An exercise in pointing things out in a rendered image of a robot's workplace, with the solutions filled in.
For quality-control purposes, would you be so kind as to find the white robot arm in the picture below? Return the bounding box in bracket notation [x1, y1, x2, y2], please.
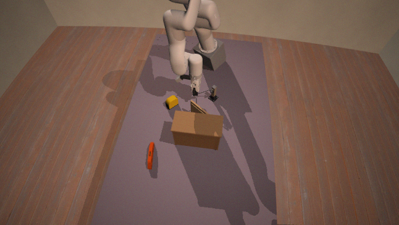
[163, 0, 221, 83]

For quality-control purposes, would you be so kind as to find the brown wooden cabinet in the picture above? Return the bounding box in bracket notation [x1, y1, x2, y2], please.
[171, 100, 224, 150]

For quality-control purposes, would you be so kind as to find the orange spirit level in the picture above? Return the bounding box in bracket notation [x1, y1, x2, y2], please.
[148, 142, 154, 169]

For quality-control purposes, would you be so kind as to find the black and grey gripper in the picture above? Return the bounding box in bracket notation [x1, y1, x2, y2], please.
[191, 78, 201, 96]

